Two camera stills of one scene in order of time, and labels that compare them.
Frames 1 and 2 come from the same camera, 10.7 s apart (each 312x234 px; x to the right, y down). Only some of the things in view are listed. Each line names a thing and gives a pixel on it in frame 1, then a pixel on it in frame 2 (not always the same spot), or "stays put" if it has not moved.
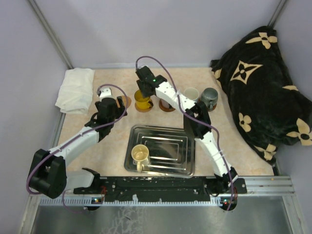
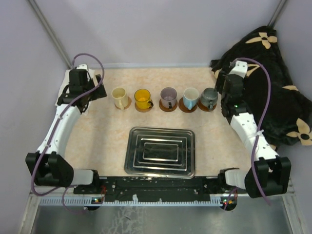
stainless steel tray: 170,153 stays put
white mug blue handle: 191,93 stays put
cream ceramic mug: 140,153 -> 121,98
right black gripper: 144,94 -> 220,81
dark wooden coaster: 165,108 stays put
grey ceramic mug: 209,96 stays put
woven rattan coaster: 142,110 stays put
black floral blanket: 269,107 stays put
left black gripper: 119,109 -> 99,93
